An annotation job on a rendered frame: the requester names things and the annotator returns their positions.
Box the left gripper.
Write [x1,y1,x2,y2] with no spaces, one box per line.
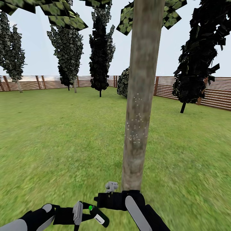
[62,202,95,231]

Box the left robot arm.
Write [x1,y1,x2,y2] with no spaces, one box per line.
[0,201,95,231]

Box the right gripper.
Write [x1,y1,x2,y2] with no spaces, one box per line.
[94,192,118,210]

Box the pesticide atomizer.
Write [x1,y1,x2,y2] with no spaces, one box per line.
[89,206,109,227]

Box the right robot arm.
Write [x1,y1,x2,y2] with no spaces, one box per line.
[94,181,170,231]

